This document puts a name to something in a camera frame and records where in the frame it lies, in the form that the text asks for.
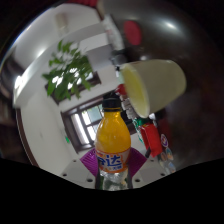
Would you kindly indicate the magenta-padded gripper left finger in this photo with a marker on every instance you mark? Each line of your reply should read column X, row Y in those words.
column 76, row 173

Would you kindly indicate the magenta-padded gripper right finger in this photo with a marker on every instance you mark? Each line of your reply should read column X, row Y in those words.
column 146, row 175

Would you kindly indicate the clear orange drink bottle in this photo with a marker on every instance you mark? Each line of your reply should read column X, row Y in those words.
column 112, row 136

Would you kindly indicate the red plastic box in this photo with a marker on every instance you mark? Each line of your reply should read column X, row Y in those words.
column 151, row 138

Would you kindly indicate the dark wooden glazed door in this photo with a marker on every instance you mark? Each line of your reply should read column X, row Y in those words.
column 81, row 125

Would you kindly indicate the pale yellow cup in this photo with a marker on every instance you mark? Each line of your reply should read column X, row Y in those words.
column 160, row 85

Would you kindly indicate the dark framed window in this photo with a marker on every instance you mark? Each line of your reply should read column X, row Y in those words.
column 91, row 80

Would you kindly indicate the leafy plant in white pot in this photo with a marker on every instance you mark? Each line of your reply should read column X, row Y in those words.
column 66, row 71

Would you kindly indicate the flat round red coaster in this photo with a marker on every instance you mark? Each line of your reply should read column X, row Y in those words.
column 132, row 32

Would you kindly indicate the printed white magazine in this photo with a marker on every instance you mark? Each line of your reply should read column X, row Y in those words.
column 112, row 31

